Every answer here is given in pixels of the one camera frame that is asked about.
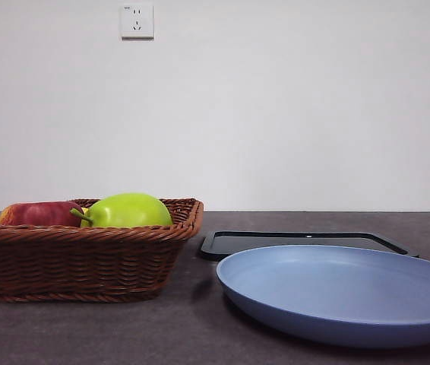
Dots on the white wall socket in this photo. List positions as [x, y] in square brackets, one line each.
[137, 22]

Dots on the brown wicker basket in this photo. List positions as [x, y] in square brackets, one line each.
[86, 262]

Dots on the black flat tray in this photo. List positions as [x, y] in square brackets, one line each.
[222, 245]

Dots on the red apple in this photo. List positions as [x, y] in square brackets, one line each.
[36, 214]

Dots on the green pear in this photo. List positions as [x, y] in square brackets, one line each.
[131, 211]

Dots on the blue round plate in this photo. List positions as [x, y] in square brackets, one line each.
[332, 289]

